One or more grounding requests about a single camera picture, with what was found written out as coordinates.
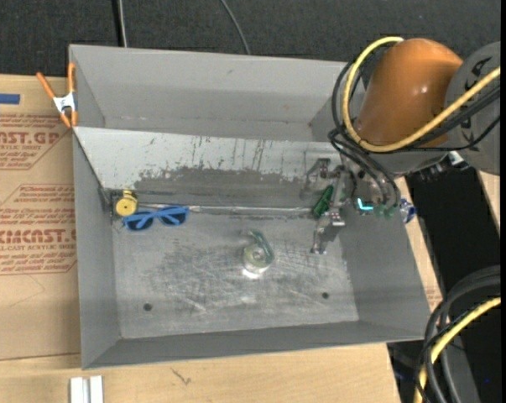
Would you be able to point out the brown cardboard board red print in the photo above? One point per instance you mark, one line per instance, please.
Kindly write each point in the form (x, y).
(34, 300)

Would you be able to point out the blue sunglasses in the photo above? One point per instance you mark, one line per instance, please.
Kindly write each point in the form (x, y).
(140, 221)

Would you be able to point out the grey metal bin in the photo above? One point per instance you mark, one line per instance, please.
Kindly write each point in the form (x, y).
(219, 300)

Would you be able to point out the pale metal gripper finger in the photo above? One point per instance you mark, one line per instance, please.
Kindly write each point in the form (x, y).
(335, 219)
(324, 169)

